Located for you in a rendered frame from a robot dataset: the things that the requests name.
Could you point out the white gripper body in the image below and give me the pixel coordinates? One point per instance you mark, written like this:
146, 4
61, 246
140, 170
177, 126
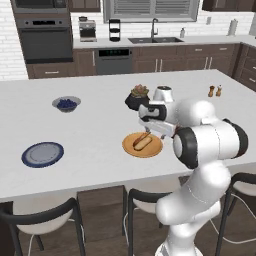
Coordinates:
159, 127

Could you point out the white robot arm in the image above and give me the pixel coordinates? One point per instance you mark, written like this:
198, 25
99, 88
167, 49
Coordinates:
203, 140

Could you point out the brown sausage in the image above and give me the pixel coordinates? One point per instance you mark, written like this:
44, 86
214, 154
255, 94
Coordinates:
141, 137

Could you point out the tan hot dog bun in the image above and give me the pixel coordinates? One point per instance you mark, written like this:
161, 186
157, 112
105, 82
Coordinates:
143, 142

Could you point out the orange round plate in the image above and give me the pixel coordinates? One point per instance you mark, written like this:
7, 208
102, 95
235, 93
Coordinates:
146, 151

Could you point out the grey bowl with blue contents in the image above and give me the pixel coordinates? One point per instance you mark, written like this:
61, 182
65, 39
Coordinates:
66, 104

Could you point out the blue rimmed grey plate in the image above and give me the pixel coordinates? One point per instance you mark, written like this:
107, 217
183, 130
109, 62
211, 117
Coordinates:
42, 154

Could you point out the succulent plant in black pot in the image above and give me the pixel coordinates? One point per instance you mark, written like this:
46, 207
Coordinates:
136, 96

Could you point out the brown pepper shaker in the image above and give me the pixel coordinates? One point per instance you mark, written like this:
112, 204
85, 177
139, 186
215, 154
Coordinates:
211, 92

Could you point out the brown salt shaker white top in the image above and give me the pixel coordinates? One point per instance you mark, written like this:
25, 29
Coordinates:
218, 91

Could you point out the brown lower cupboard run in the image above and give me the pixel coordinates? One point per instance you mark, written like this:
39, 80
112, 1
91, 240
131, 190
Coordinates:
186, 58
248, 68
60, 69

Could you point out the black chair with white seat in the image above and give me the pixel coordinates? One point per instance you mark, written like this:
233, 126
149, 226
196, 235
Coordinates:
143, 200
40, 220
243, 186

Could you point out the dark grey dishwasher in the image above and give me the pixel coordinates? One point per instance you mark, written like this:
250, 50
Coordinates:
113, 63

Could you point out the dark kitchen sink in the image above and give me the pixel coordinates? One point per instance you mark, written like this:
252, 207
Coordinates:
155, 40

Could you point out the grey soap dispenser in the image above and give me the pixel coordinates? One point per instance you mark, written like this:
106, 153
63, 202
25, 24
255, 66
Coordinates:
182, 33

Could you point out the dark sink tap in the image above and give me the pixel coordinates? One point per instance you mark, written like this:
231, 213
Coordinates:
154, 28

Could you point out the black tiered stand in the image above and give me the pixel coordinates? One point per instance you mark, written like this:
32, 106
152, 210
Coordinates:
114, 30

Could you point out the window with grey blinds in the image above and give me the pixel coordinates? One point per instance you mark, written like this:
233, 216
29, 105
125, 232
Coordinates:
151, 8

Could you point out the silver coffee machine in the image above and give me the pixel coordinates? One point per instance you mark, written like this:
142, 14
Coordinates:
88, 31

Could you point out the white paper towel roll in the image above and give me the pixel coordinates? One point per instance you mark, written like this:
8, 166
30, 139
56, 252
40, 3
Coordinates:
232, 28

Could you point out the dark brown upper cupboard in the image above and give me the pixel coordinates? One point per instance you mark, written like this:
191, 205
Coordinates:
230, 4
85, 5

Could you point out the steel microwave oven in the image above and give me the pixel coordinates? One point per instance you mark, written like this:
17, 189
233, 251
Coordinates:
40, 4

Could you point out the grey wall outlet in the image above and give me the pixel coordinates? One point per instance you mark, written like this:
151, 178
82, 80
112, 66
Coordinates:
208, 20

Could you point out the steel wall oven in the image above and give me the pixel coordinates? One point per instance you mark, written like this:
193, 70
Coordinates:
45, 41

